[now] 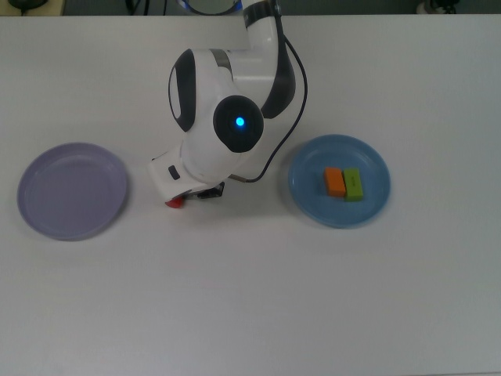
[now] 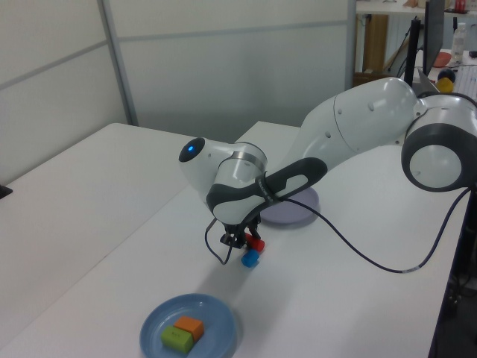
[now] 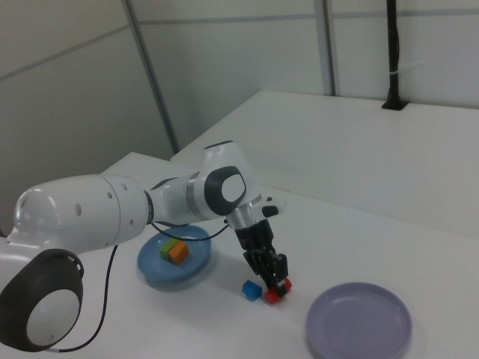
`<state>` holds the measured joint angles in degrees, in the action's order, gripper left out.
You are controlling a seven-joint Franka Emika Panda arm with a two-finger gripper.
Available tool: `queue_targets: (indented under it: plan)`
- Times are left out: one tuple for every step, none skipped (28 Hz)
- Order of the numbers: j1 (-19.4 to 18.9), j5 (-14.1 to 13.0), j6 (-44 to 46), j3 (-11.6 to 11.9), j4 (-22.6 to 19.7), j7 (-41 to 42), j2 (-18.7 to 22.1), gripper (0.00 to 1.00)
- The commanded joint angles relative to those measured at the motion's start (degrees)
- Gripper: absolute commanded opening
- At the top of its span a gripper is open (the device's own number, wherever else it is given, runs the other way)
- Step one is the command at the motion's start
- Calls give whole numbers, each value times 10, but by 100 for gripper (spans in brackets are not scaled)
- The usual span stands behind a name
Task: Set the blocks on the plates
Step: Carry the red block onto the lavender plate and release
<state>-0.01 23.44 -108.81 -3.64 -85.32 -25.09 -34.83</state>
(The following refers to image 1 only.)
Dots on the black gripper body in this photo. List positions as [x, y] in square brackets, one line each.
[211, 192]

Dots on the red cylinder block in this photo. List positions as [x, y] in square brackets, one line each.
[175, 203]

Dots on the orange block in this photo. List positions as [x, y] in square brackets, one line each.
[335, 182]

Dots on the green block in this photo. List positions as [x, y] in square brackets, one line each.
[353, 185]

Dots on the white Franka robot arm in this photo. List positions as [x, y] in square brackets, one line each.
[203, 98]

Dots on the blue plate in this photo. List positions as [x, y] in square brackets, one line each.
[313, 196]

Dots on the purple plate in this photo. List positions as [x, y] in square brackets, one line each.
[72, 192]

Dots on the black round object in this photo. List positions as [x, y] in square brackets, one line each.
[24, 4]

